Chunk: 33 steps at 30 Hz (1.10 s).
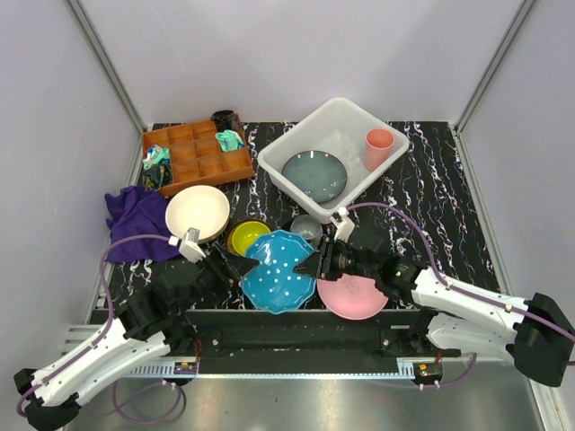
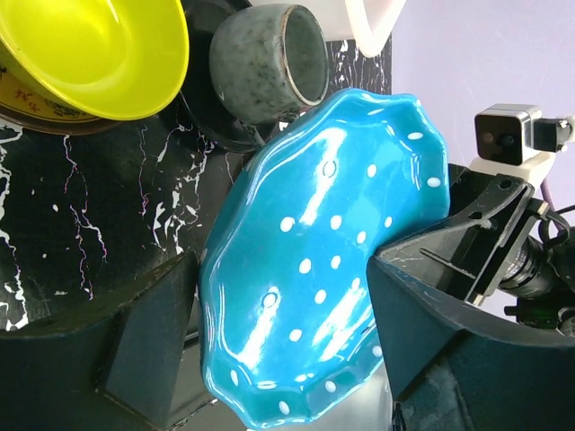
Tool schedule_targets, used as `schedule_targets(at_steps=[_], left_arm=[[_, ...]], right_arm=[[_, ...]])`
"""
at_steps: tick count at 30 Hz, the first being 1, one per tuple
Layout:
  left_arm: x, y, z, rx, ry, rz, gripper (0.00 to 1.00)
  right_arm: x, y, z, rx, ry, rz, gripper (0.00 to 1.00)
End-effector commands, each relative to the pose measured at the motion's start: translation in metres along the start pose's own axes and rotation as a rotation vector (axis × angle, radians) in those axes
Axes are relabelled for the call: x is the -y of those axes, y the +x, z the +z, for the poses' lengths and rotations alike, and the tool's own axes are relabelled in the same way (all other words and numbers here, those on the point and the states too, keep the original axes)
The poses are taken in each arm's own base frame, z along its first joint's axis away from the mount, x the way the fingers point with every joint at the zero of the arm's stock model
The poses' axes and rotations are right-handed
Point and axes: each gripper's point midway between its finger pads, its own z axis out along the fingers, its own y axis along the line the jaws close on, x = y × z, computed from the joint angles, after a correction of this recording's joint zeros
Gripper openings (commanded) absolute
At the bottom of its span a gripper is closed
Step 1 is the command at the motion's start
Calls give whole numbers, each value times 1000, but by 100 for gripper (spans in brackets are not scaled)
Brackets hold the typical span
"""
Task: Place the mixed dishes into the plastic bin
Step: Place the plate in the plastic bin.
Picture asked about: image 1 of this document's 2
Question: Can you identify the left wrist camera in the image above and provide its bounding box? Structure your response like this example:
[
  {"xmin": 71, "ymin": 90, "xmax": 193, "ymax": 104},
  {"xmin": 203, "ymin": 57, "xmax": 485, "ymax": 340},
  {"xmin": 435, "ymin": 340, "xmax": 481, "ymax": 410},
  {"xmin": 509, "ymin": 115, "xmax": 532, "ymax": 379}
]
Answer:
[{"xmin": 168, "ymin": 227, "xmax": 207, "ymax": 263}]

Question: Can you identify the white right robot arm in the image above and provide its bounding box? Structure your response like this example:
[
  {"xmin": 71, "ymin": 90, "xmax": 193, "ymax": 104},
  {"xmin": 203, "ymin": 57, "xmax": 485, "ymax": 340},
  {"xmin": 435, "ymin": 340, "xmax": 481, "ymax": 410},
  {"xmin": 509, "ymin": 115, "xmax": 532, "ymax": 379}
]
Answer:
[{"xmin": 294, "ymin": 236, "xmax": 574, "ymax": 387}]

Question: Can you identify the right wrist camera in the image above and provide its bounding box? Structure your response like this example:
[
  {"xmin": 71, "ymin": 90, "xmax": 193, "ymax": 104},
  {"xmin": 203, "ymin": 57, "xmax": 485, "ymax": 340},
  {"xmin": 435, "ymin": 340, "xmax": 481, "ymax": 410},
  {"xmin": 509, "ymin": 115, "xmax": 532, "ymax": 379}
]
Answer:
[{"xmin": 331, "ymin": 207, "xmax": 356, "ymax": 242}]

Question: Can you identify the grey ceramic mug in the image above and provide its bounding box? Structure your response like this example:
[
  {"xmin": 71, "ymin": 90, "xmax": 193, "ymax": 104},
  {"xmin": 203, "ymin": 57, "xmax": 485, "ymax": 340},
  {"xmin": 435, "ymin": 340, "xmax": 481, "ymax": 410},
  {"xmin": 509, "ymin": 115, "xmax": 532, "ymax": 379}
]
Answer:
[{"xmin": 289, "ymin": 215, "xmax": 323, "ymax": 242}]

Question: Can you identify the dark brown cup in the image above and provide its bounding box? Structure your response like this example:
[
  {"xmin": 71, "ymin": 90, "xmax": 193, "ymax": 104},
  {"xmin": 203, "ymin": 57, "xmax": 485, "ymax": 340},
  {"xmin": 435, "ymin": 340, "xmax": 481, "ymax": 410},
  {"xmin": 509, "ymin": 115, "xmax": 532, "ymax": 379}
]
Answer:
[{"xmin": 210, "ymin": 110, "xmax": 242, "ymax": 132}]

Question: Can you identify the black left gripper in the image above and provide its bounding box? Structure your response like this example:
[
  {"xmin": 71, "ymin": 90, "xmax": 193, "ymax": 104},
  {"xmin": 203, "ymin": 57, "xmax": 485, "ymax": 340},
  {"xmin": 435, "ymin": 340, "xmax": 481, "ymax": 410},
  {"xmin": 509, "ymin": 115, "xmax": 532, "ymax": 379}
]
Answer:
[{"xmin": 173, "ymin": 242, "xmax": 260, "ymax": 315}]

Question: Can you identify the teal ceramic floral plate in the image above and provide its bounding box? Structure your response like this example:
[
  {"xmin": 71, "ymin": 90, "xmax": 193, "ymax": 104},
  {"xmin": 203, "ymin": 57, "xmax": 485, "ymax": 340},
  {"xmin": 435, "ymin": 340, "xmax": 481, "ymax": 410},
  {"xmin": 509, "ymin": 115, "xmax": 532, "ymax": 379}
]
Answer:
[{"xmin": 281, "ymin": 150, "xmax": 348, "ymax": 204}]

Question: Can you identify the orange wooden divided tray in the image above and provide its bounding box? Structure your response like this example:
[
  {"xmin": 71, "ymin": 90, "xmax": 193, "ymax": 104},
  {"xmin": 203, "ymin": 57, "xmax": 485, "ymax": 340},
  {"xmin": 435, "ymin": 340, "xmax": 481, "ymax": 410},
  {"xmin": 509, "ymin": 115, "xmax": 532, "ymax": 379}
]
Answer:
[{"xmin": 141, "ymin": 119, "xmax": 254, "ymax": 198}]

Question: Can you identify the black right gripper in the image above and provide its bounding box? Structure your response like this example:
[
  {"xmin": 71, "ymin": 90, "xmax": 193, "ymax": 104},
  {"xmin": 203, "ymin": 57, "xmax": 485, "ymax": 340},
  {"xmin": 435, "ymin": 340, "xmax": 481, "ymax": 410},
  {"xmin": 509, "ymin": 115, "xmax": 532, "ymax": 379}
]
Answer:
[{"xmin": 294, "ymin": 233, "xmax": 378, "ymax": 281}]

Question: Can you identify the amber transparent plate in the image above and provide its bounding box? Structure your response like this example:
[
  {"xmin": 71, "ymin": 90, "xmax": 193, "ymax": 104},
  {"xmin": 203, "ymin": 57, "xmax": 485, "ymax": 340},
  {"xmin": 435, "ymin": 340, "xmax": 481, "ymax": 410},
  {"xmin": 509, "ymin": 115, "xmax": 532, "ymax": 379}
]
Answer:
[{"xmin": 226, "ymin": 220, "xmax": 253, "ymax": 256}]

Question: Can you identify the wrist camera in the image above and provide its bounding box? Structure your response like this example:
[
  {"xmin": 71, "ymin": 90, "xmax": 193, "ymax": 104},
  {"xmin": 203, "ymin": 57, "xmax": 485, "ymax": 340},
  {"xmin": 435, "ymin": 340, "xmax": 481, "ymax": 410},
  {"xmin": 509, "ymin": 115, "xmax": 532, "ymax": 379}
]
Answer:
[
  {"xmin": 331, "ymin": 207, "xmax": 356, "ymax": 242},
  {"xmin": 168, "ymin": 227, "xmax": 207, "ymax": 263}
]

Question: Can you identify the teal white patterned cloth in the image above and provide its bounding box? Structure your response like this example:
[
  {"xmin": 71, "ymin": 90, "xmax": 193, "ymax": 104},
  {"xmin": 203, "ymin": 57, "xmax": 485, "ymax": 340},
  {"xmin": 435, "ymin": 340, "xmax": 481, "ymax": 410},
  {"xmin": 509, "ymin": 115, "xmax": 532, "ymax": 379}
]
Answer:
[{"xmin": 142, "ymin": 145, "xmax": 171, "ymax": 170}]

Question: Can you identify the mint green rolled cloth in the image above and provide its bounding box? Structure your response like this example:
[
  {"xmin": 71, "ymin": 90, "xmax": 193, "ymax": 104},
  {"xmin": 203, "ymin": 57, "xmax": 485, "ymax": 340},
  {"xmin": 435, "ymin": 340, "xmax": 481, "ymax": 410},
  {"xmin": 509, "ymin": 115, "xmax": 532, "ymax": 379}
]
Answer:
[{"xmin": 215, "ymin": 129, "xmax": 244, "ymax": 153}]

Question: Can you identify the cream white bowl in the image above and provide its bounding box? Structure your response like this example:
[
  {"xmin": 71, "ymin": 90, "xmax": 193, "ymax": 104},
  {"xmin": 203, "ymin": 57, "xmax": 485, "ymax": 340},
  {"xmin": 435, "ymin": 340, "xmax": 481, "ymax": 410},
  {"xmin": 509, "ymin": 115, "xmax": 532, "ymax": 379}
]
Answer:
[{"xmin": 165, "ymin": 185, "xmax": 231, "ymax": 243}]

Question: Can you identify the purple cloth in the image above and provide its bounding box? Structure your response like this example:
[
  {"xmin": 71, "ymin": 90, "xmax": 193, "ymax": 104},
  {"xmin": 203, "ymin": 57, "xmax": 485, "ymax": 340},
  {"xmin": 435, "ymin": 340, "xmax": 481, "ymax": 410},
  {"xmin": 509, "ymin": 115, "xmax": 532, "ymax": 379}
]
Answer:
[{"xmin": 104, "ymin": 186, "xmax": 180, "ymax": 263}]

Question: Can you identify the yellow plastic bowl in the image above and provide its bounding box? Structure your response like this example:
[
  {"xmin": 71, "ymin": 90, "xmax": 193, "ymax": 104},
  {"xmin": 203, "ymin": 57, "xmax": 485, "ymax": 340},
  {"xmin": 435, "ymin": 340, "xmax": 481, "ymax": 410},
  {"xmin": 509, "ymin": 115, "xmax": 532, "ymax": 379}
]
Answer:
[{"xmin": 231, "ymin": 220, "xmax": 270, "ymax": 256}]

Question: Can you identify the pink plastic plate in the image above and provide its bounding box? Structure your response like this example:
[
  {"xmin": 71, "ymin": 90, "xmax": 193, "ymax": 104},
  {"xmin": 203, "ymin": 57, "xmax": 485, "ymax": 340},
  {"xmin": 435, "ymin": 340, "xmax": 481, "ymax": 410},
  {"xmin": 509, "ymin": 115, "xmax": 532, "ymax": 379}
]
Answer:
[{"xmin": 316, "ymin": 274, "xmax": 389, "ymax": 321}]

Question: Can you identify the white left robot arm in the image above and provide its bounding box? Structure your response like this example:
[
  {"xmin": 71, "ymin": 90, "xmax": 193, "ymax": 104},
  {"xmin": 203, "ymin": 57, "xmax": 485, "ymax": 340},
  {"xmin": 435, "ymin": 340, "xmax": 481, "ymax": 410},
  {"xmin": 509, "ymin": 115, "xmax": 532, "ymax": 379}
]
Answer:
[{"xmin": 13, "ymin": 245, "xmax": 259, "ymax": 430}]

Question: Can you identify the dark green patterned cloth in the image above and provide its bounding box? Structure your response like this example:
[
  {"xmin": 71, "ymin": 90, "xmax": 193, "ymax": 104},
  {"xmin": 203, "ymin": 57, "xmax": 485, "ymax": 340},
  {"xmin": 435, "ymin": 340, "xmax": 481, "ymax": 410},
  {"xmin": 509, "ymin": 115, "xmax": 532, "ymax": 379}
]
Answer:
[{"xmin": 140, "ymin": 165, "xmax": 173, "ymax": 189}]

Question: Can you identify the translucent white plastic bin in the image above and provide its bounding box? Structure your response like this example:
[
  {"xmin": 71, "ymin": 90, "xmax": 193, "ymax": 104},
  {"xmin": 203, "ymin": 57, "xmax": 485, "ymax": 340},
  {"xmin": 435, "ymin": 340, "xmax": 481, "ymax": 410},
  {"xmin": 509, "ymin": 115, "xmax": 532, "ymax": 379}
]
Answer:
[{"xmin": 258, "ymin": 97, "xmax": 410, "ymax": 224}]

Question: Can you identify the pink plastic cup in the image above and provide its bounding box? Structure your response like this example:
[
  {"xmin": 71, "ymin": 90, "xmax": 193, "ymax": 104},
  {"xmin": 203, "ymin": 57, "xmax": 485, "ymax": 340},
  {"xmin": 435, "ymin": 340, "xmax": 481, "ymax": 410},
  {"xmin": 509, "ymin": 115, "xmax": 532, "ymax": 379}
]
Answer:
[{"xmin": 365, "ymin": 128, "xmax": 394, "ymax": 171}]

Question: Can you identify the black saucer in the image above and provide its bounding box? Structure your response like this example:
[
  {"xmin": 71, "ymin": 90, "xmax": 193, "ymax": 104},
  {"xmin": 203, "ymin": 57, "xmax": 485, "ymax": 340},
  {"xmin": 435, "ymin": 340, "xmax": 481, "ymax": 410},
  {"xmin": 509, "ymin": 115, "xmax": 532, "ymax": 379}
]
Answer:
[{"xmin": 280, "ymin": 217, "xmax": 326, "ymax": 246}]

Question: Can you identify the blue dotted scalloped plate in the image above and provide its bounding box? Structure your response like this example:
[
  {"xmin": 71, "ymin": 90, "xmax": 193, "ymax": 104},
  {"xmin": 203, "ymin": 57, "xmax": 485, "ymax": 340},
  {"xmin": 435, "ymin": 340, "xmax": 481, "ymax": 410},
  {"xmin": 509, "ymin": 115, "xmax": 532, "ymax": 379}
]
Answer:
[{"xmin": 240, "ymin": 230, "xmax": 316, "ymax": 314}]

